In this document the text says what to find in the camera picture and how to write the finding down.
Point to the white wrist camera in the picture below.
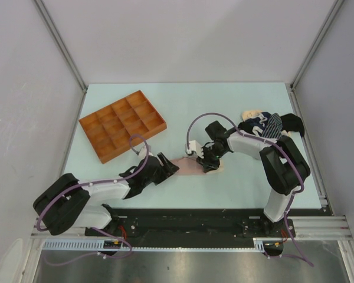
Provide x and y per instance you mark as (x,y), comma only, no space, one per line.
(142,153)
(194,148)

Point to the striped navy underwear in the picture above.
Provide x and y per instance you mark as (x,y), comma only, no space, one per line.
(274,128)

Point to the black underwear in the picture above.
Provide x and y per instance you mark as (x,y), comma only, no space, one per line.
(292,122)

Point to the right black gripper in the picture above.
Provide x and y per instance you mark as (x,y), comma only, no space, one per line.
(208,164)

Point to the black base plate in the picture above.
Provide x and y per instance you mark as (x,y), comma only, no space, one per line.
(192,238)

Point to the left aluminium frame post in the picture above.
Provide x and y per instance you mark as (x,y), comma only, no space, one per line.
(60,43)

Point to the right aluminium frame post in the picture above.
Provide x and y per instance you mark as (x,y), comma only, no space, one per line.
(319,38)

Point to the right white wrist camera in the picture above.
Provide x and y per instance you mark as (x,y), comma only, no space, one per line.
(194,148)

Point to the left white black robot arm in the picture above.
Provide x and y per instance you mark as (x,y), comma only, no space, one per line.
(71,203)

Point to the cream underwear in pile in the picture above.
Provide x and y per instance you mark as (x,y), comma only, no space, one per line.
(249,114)

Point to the aluminium frame post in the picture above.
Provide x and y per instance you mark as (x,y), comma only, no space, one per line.
(60,43)
(319,38)

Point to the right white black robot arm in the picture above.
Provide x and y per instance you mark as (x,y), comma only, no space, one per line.
(284,166)

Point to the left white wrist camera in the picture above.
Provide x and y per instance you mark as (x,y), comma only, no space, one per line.
(142,153)

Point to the orange compartment tray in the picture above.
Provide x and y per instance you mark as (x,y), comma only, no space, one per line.
(110,128)

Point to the navy white underwear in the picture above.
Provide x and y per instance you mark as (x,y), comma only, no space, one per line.
(256,124)

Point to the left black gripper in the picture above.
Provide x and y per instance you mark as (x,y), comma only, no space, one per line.
(166,170)

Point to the white slotted cable duct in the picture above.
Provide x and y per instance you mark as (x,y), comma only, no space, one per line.
(111,245)

